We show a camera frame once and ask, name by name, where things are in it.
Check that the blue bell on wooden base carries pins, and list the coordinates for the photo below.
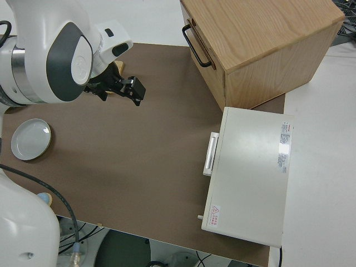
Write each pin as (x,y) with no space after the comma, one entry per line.
(44,198)

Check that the white toaster oven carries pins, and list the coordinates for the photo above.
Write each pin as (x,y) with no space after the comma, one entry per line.
(250,172)

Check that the brown table mat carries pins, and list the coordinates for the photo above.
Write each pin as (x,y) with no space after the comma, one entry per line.
(139,153)

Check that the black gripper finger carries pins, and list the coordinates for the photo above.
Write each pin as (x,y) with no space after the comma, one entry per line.
(103,97)
(137,102)

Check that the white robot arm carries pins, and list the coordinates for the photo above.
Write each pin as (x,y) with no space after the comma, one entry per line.
(33,41)

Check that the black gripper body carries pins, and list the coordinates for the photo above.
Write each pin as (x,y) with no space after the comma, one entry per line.
(130,87)

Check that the large wooden box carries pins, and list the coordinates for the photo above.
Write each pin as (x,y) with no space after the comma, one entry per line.
(264,41)

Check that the dark gray round base plate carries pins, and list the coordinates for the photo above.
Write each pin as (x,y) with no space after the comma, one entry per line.
(122,250)

